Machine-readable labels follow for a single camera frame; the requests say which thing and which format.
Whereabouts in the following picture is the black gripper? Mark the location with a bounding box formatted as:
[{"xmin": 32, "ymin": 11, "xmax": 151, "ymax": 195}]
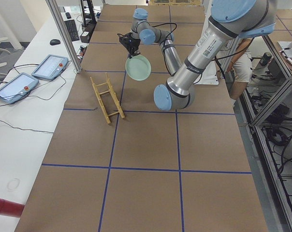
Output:
[{"xmin": 124, "ymin": 39, "xmax": 140, "ymax": 59}]

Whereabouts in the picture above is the pale green plate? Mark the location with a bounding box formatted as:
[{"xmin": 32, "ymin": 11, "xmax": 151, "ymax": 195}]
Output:
[{"xmin": 125, "ymin": 55, "xmax": 151, "ymax": 81}]

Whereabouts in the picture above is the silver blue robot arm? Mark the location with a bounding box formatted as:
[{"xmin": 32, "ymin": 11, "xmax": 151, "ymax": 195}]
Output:
[{"xmin": 118, "ymin": 0, "xmax": 277, "ymax": 111}]

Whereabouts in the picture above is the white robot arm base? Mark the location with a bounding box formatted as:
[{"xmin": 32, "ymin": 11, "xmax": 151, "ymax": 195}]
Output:
[{"xmin": 182, "ymin": 0, "xmax": 228, "ymax": 86}]

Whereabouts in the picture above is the wooden dish rack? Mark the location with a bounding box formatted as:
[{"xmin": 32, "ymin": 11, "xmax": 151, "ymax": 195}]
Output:
[{"xmin": 90, "ymin": 73, "xmax": 125, "ymax": 124}]

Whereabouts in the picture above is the small black box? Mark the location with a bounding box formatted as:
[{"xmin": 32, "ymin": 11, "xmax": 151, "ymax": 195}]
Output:
[{"xmin": 80, "ymin": 31, "xmax": 90, "ymax": 44}]

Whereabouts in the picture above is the black keyboard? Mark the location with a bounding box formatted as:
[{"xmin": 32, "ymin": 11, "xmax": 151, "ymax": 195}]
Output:
[{"xmin": 64, "ymin": 19, "xmax": 79, "ymax": 42}]

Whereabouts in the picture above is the far blue teach pendant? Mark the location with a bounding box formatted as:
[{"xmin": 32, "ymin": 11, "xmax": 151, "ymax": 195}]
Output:
[{"xmin": 31, "ymin": 54, "xmax": 69, "ymax": 80}]

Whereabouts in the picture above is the blue teach pendant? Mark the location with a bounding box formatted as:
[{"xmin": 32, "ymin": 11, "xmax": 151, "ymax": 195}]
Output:
[
  {"xmin": 31, "ymin": 54, "xmax": 69, "ymax": 80},
  {"xmin": 0, "ymin": 72, "xmax": 39, "ymax": 103}
]

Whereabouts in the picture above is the black computer mouse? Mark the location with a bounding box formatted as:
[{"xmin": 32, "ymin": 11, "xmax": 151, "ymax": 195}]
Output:
[{"xmin": 49, "ymin": 39, "xmax": 61, "ymax": 46}]

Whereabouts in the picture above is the seated person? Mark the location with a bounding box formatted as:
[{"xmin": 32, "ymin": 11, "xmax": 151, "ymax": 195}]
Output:
[{"xmin": 227, "ymin": 39, "xmax": 253, "ymax": 106}]

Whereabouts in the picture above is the near blue teach pendant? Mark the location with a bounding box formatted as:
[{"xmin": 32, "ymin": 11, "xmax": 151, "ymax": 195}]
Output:
[{"xmin": 0, "ymin": 72, "xmax": 39, "ymax": 103}]

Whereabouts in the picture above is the red cylinder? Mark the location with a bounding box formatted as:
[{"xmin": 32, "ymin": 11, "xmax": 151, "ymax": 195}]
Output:
[{"xmin": 0, "ymin": 198, "xmax": 25, "ymax": 218}]

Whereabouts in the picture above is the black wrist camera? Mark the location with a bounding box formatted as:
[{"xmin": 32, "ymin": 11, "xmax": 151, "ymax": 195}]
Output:
[{"xmin": 117, "ymin": 32, "xmax": 133, "ymax": 46}]

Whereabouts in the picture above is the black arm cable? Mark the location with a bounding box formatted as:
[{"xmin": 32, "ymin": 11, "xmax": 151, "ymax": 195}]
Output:
[{"xmin": 150, "ymin": 22, "xmax": 178, "ymax": 75}]

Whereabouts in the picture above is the aluminium frame post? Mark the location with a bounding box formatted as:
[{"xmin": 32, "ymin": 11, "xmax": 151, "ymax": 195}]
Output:
[{"xmin": 46, "ymin": 0, "xmax": 82, "ymax": 73}]

